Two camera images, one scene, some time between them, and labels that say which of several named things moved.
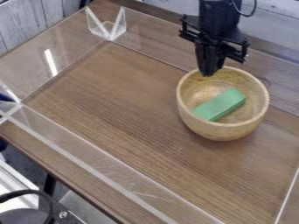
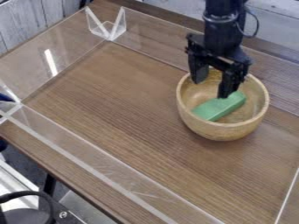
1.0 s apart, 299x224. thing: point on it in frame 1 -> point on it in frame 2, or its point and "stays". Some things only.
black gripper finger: [218, 56] -> [230, 82]
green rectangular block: [220, 105] stays
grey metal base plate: [80, 207] stays
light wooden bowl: [197, 88] stays
